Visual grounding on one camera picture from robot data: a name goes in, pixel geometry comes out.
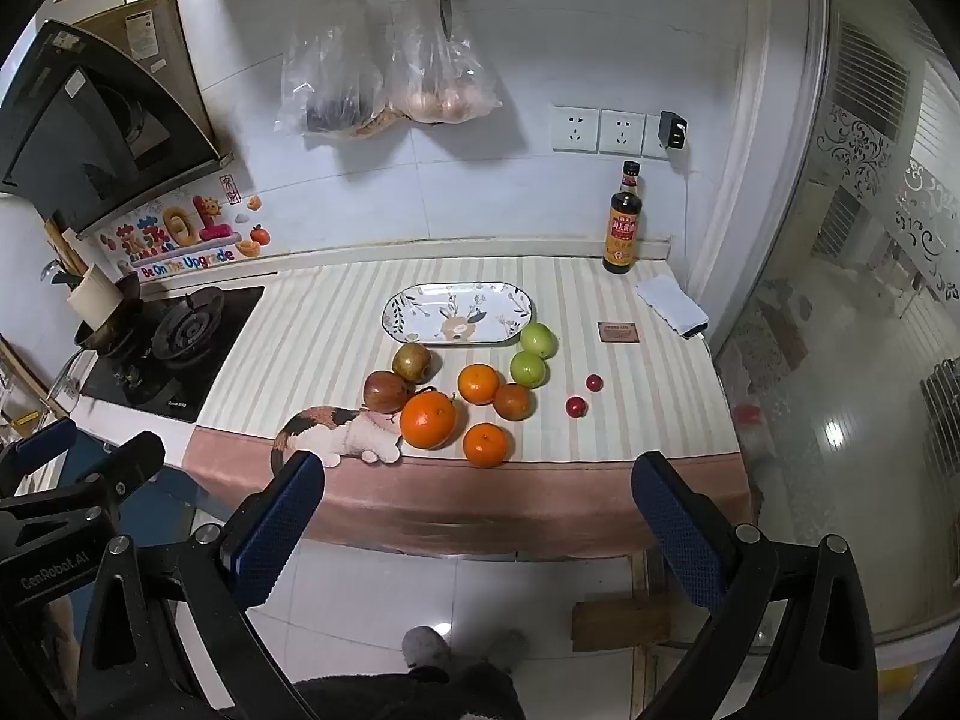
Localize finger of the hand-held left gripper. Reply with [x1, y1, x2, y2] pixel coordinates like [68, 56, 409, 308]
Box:
[0, 418, 80, 481]
[81, 431, 167, 505]

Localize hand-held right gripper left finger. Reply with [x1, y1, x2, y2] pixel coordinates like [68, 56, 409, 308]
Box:
[75, 450, 327, 720]

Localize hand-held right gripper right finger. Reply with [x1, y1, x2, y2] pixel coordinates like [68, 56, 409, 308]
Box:
[631, 452, 884, 720]

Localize brown-red apple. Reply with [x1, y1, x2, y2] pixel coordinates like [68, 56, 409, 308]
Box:
[392, 342, 433, 383]
[363, 370, 415, 415]

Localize large orange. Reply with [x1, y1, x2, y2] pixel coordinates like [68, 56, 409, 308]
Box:
[399, 390, 459, 451]

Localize dark orange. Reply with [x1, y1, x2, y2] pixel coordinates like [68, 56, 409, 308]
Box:
[493, 382, 535, 422]

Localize green apple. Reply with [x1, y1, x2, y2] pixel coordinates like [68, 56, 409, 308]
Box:
[510, 350, 548, 389]
[520, 322, 560, 359]

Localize oval patterned ceramic plate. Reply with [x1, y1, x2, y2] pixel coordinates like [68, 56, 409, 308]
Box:
[382, 282, 538, 348]

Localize wooden board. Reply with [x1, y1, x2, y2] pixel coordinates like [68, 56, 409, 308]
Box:
[571, 592, 672, 652]

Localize black gas stove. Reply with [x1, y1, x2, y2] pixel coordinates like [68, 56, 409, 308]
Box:
[79, 285, 267, 425]

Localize dark cooking pan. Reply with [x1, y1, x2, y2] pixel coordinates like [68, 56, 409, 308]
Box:
[71, 274, 162, 362]

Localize beige utensil holder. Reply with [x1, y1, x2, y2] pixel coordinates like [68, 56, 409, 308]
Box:
[41, 217, 125, 331]

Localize grey slipper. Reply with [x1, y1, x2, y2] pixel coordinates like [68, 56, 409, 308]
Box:
[401, 625, 453, 672]

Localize person's dark trousers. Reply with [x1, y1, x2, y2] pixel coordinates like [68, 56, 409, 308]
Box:
[292, 660, 526, 720]

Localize folded white cloth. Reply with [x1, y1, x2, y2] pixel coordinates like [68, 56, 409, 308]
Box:
[636, 274, 710, 338]

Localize frosted glass sliding door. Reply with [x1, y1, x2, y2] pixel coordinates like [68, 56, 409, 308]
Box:
[712, 0, 960, 650]

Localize black range hood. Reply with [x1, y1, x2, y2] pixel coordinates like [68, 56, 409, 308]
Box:
[0, 19, 232, 237]

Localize dark sauce bottle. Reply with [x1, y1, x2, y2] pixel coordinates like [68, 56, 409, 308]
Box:
[602, 160, 646, 276]

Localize brown range hood cover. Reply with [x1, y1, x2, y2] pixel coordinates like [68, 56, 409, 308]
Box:
[75, 0, 220, 151]

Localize plastic bag with dark contents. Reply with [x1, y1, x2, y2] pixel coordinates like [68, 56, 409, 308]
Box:
[274, 0, 387, 137]

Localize colourful wall sticker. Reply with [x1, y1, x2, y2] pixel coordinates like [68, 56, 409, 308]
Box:
[97, 172, 271, 284]

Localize white wall socket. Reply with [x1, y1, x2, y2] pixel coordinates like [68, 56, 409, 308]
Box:
[598, 109, 647, 158]
[643, 111, 692, 163]
[551, 105, 601, 155]

